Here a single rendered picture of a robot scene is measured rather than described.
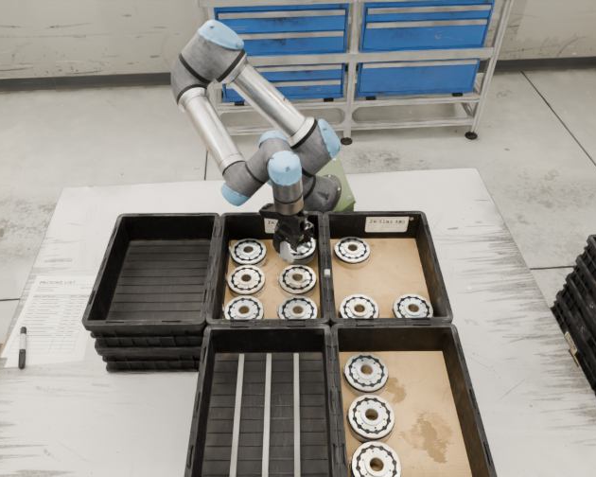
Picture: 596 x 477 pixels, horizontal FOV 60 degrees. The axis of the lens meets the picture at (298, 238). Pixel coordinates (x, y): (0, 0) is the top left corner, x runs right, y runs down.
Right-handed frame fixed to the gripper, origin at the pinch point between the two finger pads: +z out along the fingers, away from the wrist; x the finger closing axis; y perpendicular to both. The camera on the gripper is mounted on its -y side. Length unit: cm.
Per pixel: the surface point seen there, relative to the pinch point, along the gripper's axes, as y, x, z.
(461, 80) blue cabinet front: -60, 199, 64
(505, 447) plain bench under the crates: 72, 1, 17
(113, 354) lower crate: -11, -53, 2
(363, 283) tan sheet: 20.6, 8.5, 4.9
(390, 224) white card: 14.5, 27.9, 0.7
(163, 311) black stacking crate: -11.5, -36.6, 1.1
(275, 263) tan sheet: -2.4, -3.6, 3.8
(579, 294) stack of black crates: 62, 90, 57
